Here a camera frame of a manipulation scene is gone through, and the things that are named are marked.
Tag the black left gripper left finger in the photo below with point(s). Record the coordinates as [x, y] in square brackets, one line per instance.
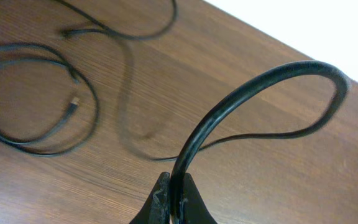
[156, 209]

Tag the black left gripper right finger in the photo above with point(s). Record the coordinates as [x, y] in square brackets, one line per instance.
[194, 209]

